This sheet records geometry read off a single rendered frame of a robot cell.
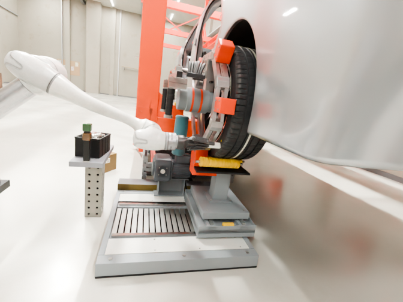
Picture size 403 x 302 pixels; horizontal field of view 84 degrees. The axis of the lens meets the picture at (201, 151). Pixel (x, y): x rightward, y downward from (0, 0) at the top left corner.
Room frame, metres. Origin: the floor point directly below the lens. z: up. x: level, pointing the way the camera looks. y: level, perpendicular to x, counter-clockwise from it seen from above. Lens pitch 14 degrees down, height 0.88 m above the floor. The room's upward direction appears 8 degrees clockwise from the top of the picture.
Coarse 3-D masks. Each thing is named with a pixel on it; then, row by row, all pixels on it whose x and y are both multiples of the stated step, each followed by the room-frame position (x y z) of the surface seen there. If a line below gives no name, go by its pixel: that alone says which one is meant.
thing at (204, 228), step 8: (192, 200) 1.47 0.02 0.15; (192, 208) 1.32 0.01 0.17; (192, 216) 1.29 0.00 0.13; (200, 216) 1.27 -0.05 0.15; (200, 224) 1.18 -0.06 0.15; (208, 224) 1.16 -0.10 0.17; (216, 224) 1.20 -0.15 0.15; (224, 224) 1.16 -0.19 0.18; (232, 224) 1.18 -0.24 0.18; (240, 224) 1.21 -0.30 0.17; (248, 224) 1.25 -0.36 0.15; (200, 232) 1.12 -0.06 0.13; (208, 232) 1.14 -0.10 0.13; (216, 232) 1.15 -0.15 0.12; (224, 232) 1.16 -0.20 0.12; (232, 232) 1.18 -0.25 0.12; (240, 232) 1.19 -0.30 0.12; (248, 232) 1.20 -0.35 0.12
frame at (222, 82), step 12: (204, 60) 1.41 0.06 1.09; (216, 72) 1.14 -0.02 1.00; (216, 84) 1.10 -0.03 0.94; (228, 84) 1.11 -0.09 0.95; (216, 96) 1.10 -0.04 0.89; (192, 120) 1.55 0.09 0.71; (216, 120) 1.11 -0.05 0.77; (192, 132) 1.50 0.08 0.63; (204, 132) 1.19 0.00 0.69; (216, 132) 1.14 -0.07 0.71
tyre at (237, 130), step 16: (240, 48) 1.27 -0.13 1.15; (240, 64) 1.14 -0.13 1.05; (256, 64) 1.17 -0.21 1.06; (240, 80) 1.09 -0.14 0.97; (240, 96) 1.07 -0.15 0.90; (240, 112) 1.07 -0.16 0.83; (224, 128) 1.15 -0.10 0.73; (240, 128) 1.10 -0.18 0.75; (224, 144) 1.14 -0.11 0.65; (240, 144) 1.15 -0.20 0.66; (256, 144) 1.17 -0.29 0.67
